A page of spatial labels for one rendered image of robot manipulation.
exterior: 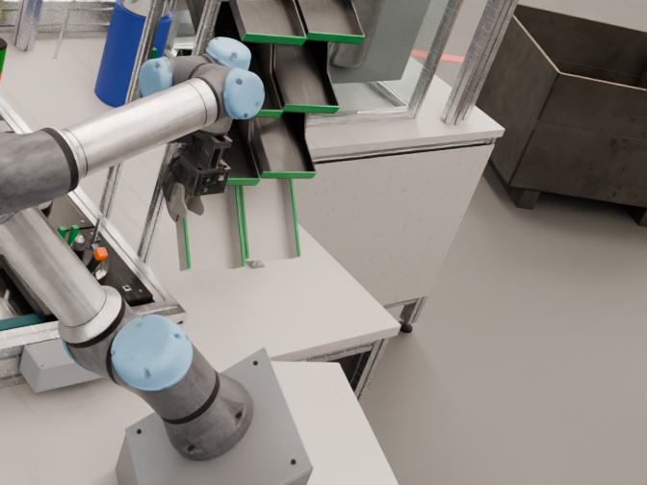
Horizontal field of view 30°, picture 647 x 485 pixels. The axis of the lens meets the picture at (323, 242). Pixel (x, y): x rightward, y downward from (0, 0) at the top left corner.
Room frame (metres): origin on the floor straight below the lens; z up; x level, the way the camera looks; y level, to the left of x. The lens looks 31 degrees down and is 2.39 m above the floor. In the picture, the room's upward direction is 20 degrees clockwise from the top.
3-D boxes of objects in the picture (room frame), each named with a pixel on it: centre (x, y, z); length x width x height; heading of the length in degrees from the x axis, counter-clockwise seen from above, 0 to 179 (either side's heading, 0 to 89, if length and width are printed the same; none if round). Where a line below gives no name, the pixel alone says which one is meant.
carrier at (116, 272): (1.96, 0.45, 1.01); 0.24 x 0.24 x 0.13; 48
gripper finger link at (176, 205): (1.84, 0.26, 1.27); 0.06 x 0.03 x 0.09; 48
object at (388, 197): (3.48, 0.19, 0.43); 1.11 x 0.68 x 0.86; 138
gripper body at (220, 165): (1.85, 0.25, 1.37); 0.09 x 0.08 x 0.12; 48
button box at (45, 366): (1.76, 0.35, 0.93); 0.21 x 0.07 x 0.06; 138
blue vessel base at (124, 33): (2.94, 0.66, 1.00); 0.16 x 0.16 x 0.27
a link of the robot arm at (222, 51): (1.85, 0.26, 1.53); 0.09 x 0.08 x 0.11; 143
